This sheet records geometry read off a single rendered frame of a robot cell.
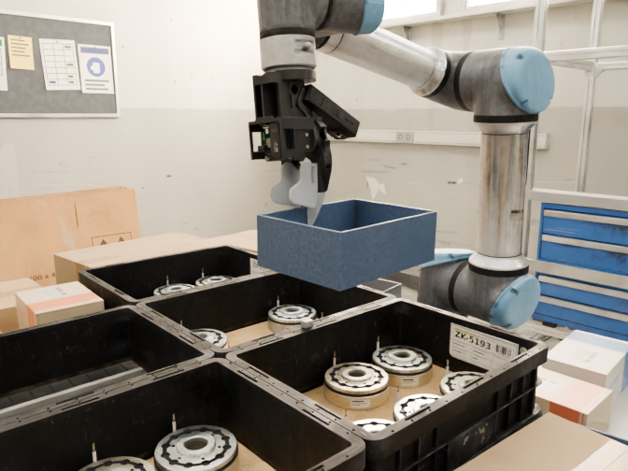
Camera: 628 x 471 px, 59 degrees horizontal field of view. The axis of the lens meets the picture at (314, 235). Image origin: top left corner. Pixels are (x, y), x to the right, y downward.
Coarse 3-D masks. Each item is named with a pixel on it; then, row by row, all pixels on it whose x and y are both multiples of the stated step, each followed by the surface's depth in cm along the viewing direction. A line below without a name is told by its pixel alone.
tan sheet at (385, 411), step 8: (440, 368) 98; (432, 376) 96; (440, 376) 96; (432, 384) 93; (312, 392) 90; (320, 392) 90; (392, 392) 90; (400, 392) 90; (408, 392) 90; (416, 392) 90; (424, 392) 90; (432, 392) 90; (320, 400) 87; (392, 400) 87; (328, 408) 85; (336, 408) 85; (376, 408) 85; (384, 408) 85; (392, 408) 85; (352, 416) 83; (360, 416) 83; (368, 416) 83; (376, 416) 83; (384, 416) 83
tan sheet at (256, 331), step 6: (258, 324) 119; (264, 324) 119; (240, 330) 116; (246, 330) 116; (252, 330) 116; (258, 330) 116; (264, 330) 116; (228, 336) 113; (234, 336) 113; (240, 336) 113; (246, 336) 113; (252, 336) 113; (258, 336) 113; (234, 342) 110; (240, 342) 110
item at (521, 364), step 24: (360, 312) 98; (432, 312) 99; (288, 336) 87; (528, 336) 87; (240, 360) 79; (528, 360) 79; (480, 384) 72; (504, 384) 76; (312, 408) 66; (432, 408) 66; (456, 408) 68; (360, 432) 61; (384, 432) 61; (408, 432) 62; (384, 456) 60
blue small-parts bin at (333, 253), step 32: (288, 224) 69; (320, 224) 82; (352, 224) 87; (384, 224) 68; (416, 224) 73; (288, 256) 70; (320, 256) 66; (352, 256) 65; (384, 256) 69; (416, 256) 75
